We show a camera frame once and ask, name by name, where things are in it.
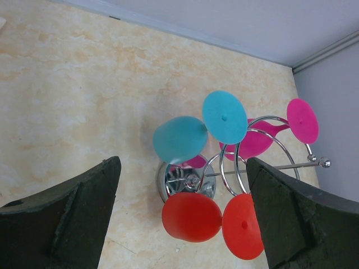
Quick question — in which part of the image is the red plastic wine glass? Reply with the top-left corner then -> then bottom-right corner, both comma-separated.
162,193 -> 264,260

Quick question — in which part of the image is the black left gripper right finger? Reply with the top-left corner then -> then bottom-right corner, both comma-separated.
246,157 -> 358,268

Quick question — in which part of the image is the chrome wine glass rack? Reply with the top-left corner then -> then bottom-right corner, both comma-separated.
156,115 -> 331,201

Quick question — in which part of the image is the blue plastic wine glass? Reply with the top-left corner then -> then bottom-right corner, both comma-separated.
153,91 -> 247,164

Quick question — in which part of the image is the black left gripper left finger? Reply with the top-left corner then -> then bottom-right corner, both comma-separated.
1,156 -> 121,268

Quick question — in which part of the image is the pink plastic wine glass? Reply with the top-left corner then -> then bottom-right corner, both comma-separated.
202,98 -> 319,160

